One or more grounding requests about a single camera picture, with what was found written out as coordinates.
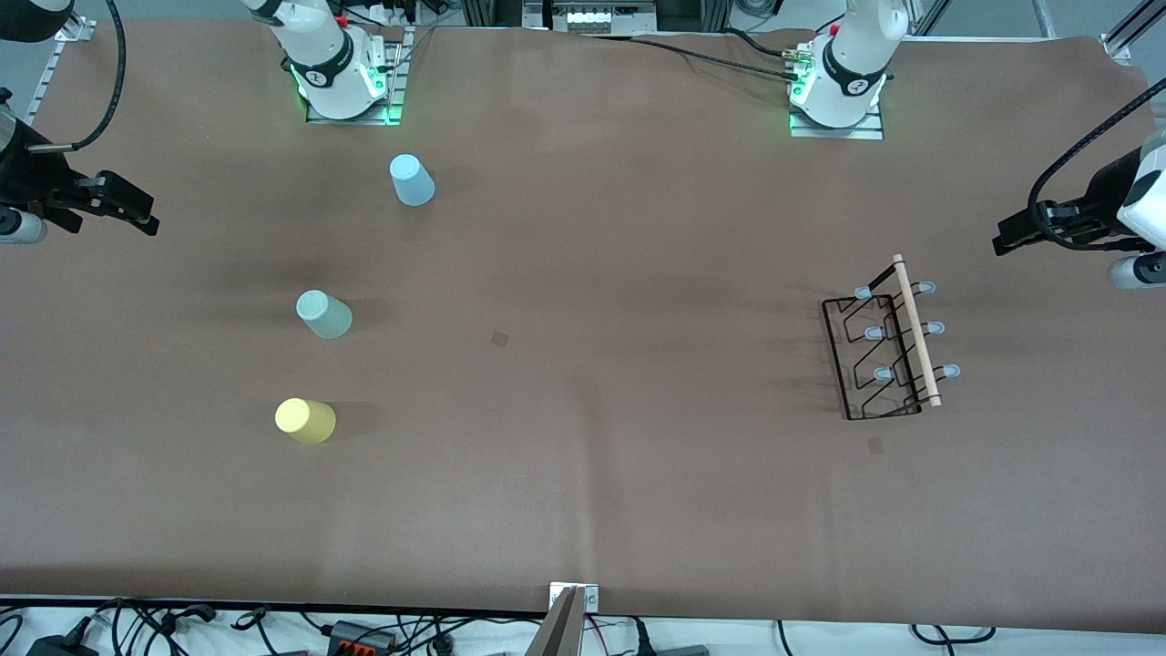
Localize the slotted aluminium side rail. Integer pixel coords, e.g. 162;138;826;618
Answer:
23;16;97;128

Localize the pale green plastic cup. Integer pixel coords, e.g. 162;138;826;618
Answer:
295;289;354;341

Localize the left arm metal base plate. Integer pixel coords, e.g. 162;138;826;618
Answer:
789;100;885;140

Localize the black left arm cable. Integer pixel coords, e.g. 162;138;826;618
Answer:
1028;77;1166;251

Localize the aluminium camera mount profile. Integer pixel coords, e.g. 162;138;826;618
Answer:
526;583;599;656

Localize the large table cover sheet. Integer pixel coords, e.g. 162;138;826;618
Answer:
0;20;1166;634

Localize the light blue plastic cup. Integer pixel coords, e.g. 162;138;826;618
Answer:
389;153;436;208

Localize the black wire cup holder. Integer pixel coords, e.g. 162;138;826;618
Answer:
822;253;962;422

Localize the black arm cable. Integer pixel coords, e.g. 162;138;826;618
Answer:
75;0;127;152
1028;77;1166;251

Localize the grey multi-socket box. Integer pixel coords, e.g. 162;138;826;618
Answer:
551;5;631;36

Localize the white power strip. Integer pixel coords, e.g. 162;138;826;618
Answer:
360;0;422;28

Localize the thick black table cable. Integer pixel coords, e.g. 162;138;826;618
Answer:
631;27;789;59

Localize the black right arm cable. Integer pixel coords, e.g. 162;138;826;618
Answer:
75;0;127;152

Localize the aluminium corner frame bar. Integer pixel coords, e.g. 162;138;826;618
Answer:
1100;0;1166;63

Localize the black and orange power strip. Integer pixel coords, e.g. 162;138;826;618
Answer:
326;620;399;653

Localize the black looped floor cable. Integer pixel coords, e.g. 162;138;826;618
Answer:
911;623;996;644

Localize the yellow plastic cup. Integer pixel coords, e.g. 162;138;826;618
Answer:
274;397;337;446

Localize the tangled black floor cable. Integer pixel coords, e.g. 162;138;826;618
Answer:
96;598;220;643

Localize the dark aluminium frame post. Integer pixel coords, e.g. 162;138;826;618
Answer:
656;0;730;33
460;0;525;28

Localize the black power adapter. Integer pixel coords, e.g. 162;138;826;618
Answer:
26;633;99;656

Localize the thin black table cable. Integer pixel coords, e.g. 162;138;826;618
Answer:
579;33;803;85

